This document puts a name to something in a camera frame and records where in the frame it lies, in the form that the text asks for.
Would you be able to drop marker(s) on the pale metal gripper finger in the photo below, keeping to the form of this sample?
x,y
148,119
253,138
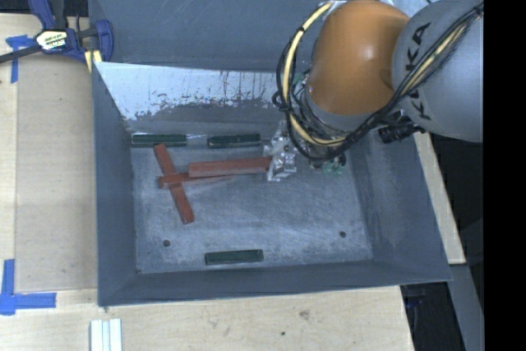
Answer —
x,y
282,175
276,158

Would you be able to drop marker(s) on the red-brown block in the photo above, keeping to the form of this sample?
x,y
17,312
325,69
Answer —
x,y
230,167
181,197
169,180

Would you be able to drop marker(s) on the dark green flat block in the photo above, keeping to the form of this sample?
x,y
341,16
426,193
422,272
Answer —
x,y
234,141
234,257
159,140

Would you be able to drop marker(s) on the grey metal bin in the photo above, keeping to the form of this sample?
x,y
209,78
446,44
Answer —
x,y
255,218

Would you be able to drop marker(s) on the black cylinder on white bracket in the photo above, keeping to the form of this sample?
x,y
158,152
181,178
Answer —
x,y
398,132

